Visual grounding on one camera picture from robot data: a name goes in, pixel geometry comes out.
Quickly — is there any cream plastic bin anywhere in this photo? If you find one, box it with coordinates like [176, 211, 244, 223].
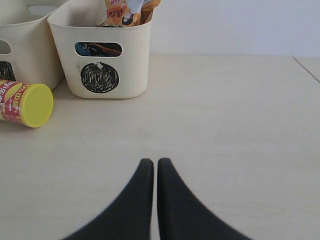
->
[0, 0, 64, 90]
[47, 0, 152, 99]

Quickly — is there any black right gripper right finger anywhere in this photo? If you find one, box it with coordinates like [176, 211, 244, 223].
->
[157, 158, 249, 240]

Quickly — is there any middle cream plastic bin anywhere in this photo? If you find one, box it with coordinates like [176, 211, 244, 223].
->
[0, 0, 64, 90]

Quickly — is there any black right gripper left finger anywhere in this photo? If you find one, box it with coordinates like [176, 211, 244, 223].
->
[65, 158, 154, 240]

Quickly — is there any orange noodle packet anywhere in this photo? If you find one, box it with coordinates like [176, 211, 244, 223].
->
[96, 0, 161, 28]

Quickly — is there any right cream plastic bin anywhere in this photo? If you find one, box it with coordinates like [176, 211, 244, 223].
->
[47, 0, 152, 99]

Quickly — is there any yellow chips can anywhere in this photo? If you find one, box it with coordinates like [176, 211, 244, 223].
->
[0, 79, 54, 128]

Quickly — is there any blue noodle packet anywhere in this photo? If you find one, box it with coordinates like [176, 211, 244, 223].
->
[74, 42, 89, 57]

